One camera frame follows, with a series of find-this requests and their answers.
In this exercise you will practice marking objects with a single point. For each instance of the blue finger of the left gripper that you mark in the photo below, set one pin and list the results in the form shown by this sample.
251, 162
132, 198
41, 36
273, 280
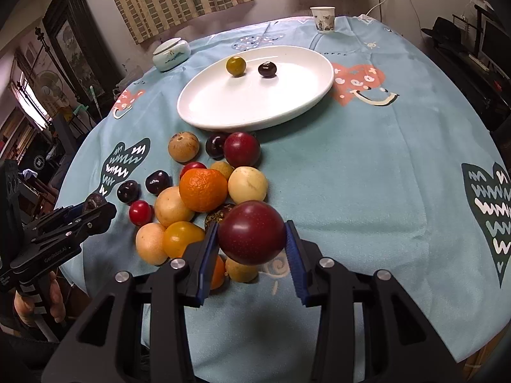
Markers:
36, 232
71, 214

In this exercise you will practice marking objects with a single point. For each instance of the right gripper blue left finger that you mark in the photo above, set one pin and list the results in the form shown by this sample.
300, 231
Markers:
201, 259

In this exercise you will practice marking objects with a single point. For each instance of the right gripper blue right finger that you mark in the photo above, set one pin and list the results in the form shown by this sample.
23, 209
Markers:
308, 269

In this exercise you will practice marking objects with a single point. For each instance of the orange tangerine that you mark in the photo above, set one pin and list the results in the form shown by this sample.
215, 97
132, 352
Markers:
203, 190
218, 275

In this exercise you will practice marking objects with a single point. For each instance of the yellow orange tomato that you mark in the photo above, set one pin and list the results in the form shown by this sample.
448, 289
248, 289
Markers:
178, 236

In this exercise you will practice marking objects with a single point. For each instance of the small tan longan front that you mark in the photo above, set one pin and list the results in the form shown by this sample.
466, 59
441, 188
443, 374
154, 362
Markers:
240, 273

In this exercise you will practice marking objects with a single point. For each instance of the small tan longan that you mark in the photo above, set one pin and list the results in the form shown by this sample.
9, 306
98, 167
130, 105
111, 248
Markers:
223, 168
240, 273

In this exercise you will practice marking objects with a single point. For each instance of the pale peach round fruit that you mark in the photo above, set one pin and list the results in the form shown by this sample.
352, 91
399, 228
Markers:
149, 244

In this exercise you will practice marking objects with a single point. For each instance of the large red plum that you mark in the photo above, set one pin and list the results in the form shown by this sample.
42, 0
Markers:
252, 233

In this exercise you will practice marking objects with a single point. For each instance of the tan round fruit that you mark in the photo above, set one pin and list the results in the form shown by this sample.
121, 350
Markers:
169, 208

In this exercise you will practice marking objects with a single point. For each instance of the dark cherry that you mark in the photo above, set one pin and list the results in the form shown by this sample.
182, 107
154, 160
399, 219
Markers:
128, 192
214, 145
157, 182

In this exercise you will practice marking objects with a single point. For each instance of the cream yellow round fruit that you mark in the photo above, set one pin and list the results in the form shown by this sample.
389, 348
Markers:
247, 184

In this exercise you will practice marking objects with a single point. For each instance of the dark purple plum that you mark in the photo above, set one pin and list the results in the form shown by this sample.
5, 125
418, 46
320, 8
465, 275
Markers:
267, 69

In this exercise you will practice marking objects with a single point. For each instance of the small yellow tomato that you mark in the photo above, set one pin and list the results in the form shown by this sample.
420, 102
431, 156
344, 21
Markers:
236, 66

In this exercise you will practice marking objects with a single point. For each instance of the dark wrinkled date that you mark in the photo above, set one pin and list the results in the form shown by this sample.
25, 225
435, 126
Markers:
93, 201

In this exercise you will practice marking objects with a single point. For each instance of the person's left hand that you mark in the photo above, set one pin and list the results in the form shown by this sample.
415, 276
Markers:
24, 305

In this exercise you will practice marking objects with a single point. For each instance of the brown speckled round fruit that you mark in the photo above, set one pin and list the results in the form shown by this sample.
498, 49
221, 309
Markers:
183, 146

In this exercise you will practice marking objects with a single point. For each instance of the red plum near plate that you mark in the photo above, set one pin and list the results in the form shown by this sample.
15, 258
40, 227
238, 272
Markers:
242, 149

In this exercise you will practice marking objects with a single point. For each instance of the light blue patterned tablecloth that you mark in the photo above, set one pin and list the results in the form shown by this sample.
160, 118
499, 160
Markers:
392, 170

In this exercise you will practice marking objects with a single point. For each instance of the standing electric fan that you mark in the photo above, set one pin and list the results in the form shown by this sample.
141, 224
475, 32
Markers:
49, 92

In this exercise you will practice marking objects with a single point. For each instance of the white oval plate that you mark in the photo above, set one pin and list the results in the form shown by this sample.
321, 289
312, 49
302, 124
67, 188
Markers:
214, 100

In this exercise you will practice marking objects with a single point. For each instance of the celadon lidded ceramic jar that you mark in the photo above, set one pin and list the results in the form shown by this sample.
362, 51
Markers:
170, 54

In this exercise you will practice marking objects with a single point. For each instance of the patterned paper cup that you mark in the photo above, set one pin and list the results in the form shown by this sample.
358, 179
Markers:
324, 18

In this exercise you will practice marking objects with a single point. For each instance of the black hat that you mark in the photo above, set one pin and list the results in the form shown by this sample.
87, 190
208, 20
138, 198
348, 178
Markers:
446, 32

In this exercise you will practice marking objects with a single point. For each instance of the computer monitor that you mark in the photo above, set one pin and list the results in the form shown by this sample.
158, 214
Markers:
495, 45

